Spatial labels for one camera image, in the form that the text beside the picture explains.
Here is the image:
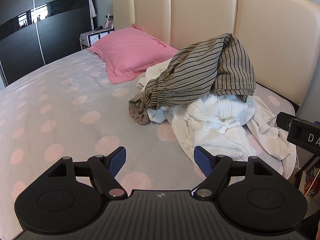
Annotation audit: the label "photo frame on nightstand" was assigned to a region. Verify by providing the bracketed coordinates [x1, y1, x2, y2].
[104, 18, 114, 29]

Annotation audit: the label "grey pink polka-dot bedsheet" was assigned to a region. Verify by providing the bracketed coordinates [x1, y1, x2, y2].
[1, 50, 298, 239]

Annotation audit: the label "white crumpled garment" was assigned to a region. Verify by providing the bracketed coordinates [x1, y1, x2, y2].
[170, 94, 256, 163]

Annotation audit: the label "white bedside table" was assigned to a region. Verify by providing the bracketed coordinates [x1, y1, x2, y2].
[79, 29, 114, 50]

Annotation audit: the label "pink pillow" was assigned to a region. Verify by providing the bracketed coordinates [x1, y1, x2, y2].
[89, 24, 178, 85]

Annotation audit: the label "black sliding wardrobe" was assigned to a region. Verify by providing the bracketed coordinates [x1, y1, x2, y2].
[1, 0, 92, 86]

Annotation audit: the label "beige padded headboard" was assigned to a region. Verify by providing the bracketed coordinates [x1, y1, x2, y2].
[113, 0, 319, 105]

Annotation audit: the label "cream white garment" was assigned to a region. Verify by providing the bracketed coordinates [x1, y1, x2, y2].
[135, 61, 298, 160]

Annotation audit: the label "olive striped pants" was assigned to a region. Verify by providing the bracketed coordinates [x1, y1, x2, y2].
[129, 33, 256, 125]

